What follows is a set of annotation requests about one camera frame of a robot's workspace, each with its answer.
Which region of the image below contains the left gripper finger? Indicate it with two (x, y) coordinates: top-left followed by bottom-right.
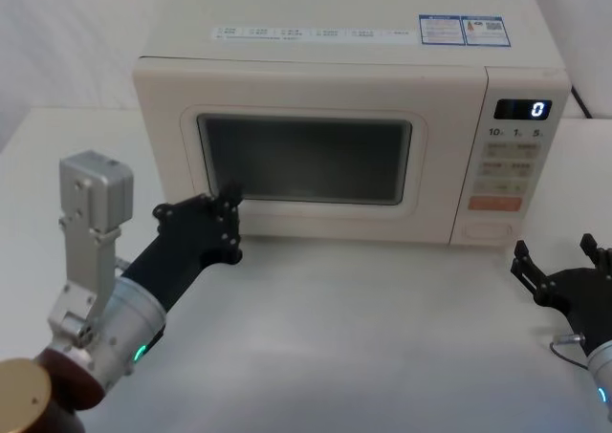
(151, 180), (240, 221)
(213, 194), (246, 267)

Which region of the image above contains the black power cord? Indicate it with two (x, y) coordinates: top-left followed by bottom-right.
(570, 85), (595, 119)

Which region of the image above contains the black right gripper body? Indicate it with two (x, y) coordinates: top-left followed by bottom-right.
(543, 267), (612, 357)

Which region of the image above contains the white table cloth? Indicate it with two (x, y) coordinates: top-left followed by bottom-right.
(0, 107), (612, 433)

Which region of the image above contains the thin cable with silver plug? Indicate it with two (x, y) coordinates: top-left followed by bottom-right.
(548, 333), (590, 371)

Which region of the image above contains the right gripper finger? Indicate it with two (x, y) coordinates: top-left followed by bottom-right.
(579, 232), (612, 282)
(510, 240), (557, 306)

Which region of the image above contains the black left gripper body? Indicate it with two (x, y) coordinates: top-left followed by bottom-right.
(118, 205), (231, 314)

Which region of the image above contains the cream microwave oven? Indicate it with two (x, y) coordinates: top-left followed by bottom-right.
(131, 0), (573, 249)

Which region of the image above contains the white curtain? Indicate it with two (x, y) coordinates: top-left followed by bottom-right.
(0, 0), (612, 158)

